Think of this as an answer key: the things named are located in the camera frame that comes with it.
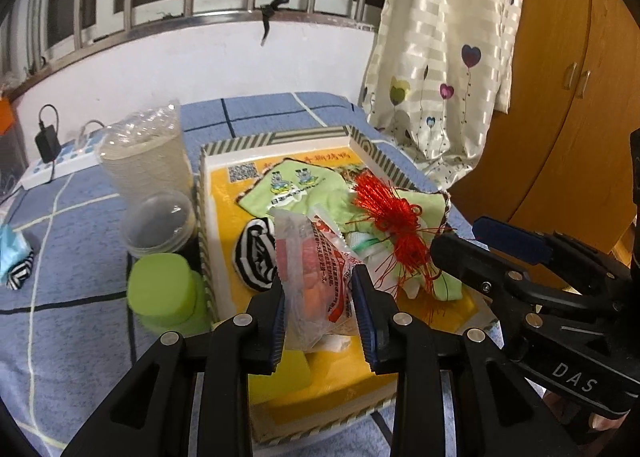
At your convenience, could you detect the clear bin with orange lid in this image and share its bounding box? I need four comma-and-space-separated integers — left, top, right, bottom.
0, 98, 29, 190

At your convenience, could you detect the green cylinder container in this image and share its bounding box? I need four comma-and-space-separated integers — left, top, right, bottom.
126, 253, 212, 339

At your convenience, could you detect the person's right hand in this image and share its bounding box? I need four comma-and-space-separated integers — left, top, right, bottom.
544, 387, 627, 438

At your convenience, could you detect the yellow sponge green backing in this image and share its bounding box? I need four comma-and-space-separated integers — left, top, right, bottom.
248, 349, 313, 405

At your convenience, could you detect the cream heart print curtain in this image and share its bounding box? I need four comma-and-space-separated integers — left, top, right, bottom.
359, 0, 527, 189

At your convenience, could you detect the blue face mask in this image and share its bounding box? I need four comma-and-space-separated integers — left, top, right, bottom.
0, 224, 34, 279

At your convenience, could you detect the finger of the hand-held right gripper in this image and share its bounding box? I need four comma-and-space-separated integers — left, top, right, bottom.
472, 216, 637, 299
430, 232, 612, 319

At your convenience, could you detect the black charger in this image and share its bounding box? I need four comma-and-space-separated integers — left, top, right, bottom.
33, 122, 61, 164

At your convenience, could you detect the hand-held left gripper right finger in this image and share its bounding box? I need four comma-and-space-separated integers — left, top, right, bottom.
349, 266, 571, 457

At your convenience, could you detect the green cartoon embroidered cloth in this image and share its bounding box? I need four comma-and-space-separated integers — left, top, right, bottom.
239, 158, 463, 304

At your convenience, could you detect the clear plastic lid container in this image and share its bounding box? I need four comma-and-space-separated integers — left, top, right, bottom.
122, 190, 197, 259

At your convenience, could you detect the wooden wardrobe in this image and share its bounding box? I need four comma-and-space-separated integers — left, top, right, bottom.
444, 0, 640, 265

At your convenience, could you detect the white plug adapter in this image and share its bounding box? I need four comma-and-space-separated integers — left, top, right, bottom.
76, 119, 107, 149

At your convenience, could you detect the stack of clear plastic cups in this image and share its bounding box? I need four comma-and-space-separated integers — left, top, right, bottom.
95, 98, 197, 200

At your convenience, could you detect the blue plaid bed sheet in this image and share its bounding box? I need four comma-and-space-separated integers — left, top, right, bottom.
0, 91, 506, 457

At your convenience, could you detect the clear plastic bag red print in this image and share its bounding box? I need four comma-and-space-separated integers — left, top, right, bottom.
272, 210, 368, 353

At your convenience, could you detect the yellow cardboard box tray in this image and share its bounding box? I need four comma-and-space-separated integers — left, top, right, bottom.
198, 124, 506, 444

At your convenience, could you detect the white power strip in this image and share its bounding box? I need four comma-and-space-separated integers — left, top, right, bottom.
19, 134, 108, 191

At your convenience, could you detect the small black white striped sock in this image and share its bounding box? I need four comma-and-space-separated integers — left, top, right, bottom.
1, 251, 37, 291

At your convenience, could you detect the red tassel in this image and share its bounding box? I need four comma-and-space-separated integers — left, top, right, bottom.
350, 172, 443, 298

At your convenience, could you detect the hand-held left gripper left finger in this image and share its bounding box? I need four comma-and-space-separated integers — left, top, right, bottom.
62, 279, 287, 457

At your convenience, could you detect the large black white striped sock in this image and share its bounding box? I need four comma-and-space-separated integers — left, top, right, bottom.
232, 218, 279, 294

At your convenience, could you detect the black tie on railing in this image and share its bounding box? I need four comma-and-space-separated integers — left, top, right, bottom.
256, 0, 291, 48

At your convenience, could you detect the black charger cable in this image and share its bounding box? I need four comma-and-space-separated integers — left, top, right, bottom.
38, 104, 60, 185

